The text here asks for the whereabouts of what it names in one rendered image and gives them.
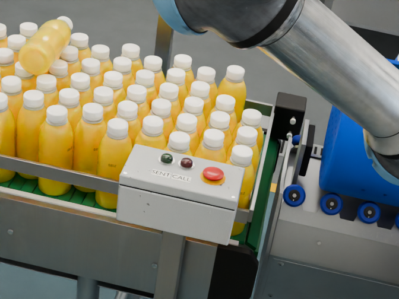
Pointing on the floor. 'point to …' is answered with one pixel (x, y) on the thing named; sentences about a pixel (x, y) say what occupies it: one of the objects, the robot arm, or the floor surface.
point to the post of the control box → (169, 266)
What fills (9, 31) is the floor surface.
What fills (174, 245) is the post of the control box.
